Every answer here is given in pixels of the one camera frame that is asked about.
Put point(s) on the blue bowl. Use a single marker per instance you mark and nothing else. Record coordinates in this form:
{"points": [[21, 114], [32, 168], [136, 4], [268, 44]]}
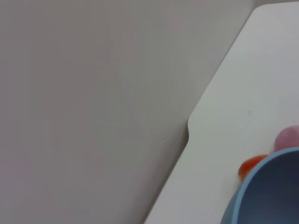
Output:
{"points": [[273, 191]]}

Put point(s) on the striped orange bread roll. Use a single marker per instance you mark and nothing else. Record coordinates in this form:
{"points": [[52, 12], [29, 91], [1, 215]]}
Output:
{"points": [[251, 166]]}

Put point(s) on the pink round bun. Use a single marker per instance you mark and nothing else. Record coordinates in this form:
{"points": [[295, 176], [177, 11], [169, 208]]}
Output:
{"points": [[288, 138]]}

